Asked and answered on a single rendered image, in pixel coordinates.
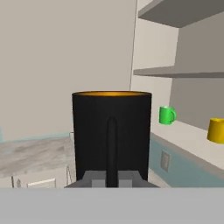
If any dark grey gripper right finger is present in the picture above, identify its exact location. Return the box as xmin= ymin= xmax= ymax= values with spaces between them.
xmin=117 ymin=170 xmax=160 ymax=189

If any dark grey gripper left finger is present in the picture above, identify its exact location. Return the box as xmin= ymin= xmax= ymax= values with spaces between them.
xmin=64 ymin=170 xmax=108 ymax=189

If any black mug with orange inside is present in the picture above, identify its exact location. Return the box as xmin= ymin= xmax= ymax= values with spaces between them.
xmin=71 ymin=90 xmax=152 ymax=188

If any green mug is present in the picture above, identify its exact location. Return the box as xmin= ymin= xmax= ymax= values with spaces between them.
xmin=158 ymin=105 xmax=178 ymax=126

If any yellow mug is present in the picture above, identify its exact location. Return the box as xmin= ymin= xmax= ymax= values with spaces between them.
xmin=206 ymin=117 xmax=224 ymax=144

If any beige cabinet door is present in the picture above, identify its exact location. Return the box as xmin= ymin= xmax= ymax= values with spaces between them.
xmin=0 ymin=0 xmax=138 ymax=143

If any grey cabinet shelf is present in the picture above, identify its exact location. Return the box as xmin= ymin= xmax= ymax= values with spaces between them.
xmin=137 ymin=0 xmax=224 ymax=29
xmin=133 ymin=65 xmax=224 ymax=79

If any grey wall outlet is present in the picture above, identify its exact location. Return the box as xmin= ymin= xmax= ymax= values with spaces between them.
xmin=159 ymin=150 xmax=172 ymax=173

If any beige open wall cabinet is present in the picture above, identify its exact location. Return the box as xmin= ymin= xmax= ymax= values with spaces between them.
xmin=129 ymin=0 xmax=224 ymax=179

